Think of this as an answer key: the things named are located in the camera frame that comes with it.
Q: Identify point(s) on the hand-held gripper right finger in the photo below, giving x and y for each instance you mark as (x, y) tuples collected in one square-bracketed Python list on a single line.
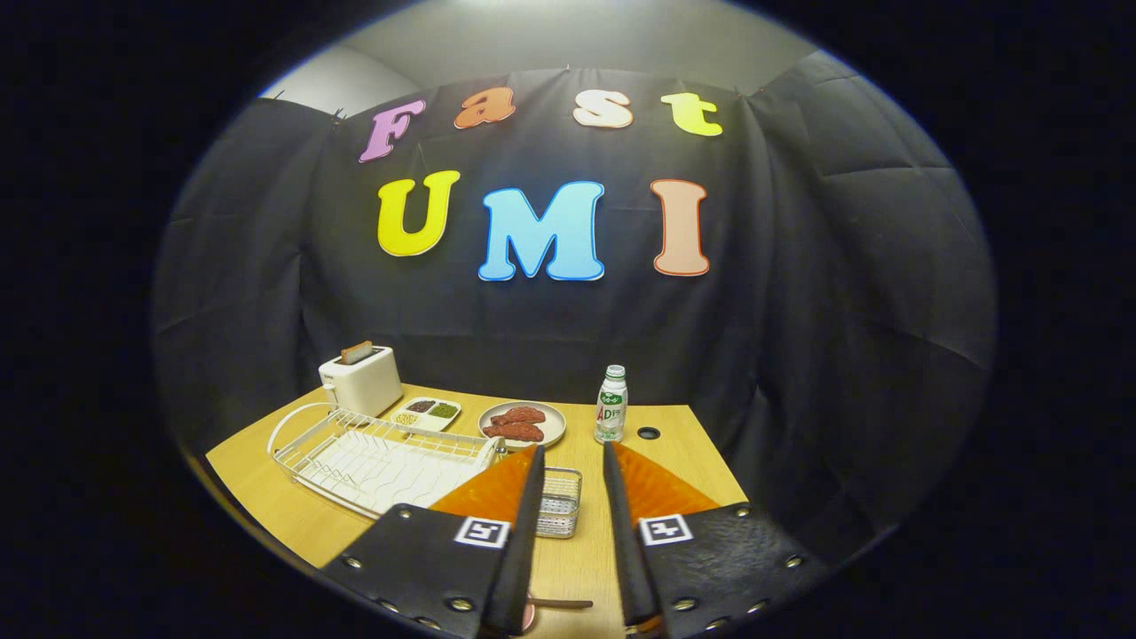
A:
[(621, 550)]

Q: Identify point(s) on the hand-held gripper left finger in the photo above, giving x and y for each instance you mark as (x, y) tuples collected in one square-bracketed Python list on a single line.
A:
[(525, 550)]

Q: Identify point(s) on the pink plate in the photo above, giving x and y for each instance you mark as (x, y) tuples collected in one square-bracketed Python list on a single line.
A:
[(529, 617)]

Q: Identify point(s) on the beige round plate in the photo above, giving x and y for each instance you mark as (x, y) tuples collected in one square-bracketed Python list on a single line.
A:
[(552, 426)]

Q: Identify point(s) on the red raw meat piece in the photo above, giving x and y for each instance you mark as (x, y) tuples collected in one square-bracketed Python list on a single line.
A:
[(515, 432), (522, 415)]

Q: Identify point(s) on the white plastic drink bottle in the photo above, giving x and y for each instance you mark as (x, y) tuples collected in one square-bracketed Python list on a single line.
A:
[(611, 417)]

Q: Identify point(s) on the white drip tray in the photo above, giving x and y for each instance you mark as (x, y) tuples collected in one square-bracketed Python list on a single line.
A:
[(399, 475)]

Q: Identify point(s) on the white divided bean tray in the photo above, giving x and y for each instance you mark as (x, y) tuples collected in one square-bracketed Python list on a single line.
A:
[(426, 417)]

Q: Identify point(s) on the white toaster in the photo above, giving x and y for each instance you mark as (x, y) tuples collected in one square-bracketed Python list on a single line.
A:
[(364, 382)]

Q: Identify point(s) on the brown bread slice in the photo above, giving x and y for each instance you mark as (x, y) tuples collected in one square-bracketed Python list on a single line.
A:
[(357, 352)]

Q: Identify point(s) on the black backdrop cloth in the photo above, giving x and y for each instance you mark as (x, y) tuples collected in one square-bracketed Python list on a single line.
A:
[(799, 311)]

